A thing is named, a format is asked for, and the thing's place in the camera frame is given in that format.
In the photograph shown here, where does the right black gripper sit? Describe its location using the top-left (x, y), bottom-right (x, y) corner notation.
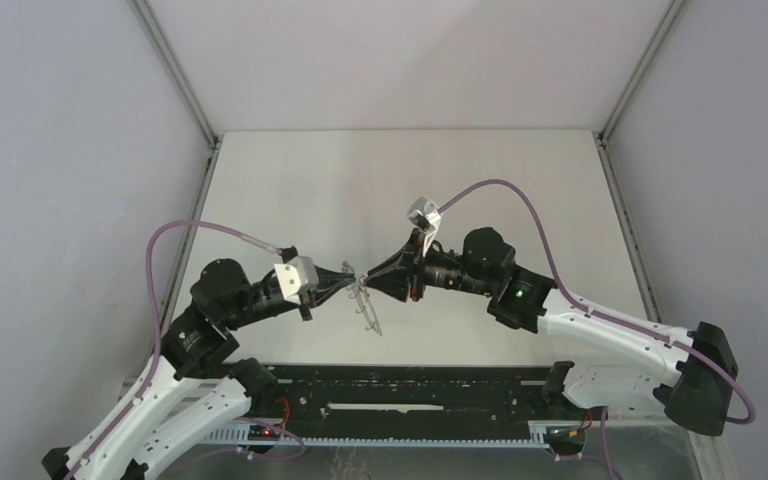
top-left (365, 227), bottom-right (495, 303)

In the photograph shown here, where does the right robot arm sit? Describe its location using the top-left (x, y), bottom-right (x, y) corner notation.
top-left (365, 227), bottom-right (738, 437)

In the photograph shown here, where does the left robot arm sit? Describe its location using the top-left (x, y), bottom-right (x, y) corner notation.
top-left (42, 256), bottom-right (356, 479)

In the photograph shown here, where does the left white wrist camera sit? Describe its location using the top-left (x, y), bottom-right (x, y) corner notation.
top-left (274, 247), bottom-right (318, 305)

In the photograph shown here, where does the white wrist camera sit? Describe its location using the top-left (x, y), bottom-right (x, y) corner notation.
top-left (274, 247), bottom-right (318, 305)
top-left (406, 197), bottom-right (442, 255)

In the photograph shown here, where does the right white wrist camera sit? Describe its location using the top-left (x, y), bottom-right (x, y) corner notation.
top-left (406, 197), bottom-right (442, 255)

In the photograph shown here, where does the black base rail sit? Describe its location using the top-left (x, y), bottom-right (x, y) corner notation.
top-left (224, 362), bottom-right (607, 442)

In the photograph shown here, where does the white cable duct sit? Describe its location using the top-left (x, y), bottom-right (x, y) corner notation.
top-left (198, 423), bottom-right (549, 449)

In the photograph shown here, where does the right aluminium frame post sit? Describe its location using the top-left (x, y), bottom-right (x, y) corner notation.
top-left (595, 0), bottom-right (687, 142)

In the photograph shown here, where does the aluminium frame post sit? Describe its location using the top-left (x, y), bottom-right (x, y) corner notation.
top-left (128, 0), bottom-right (221, 148)
top-left (595, 0), bottom-right (687, 142)

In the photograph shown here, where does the left aluminium frame post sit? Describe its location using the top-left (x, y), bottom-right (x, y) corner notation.
top-left (128, 0), bottom-right (221, 148)

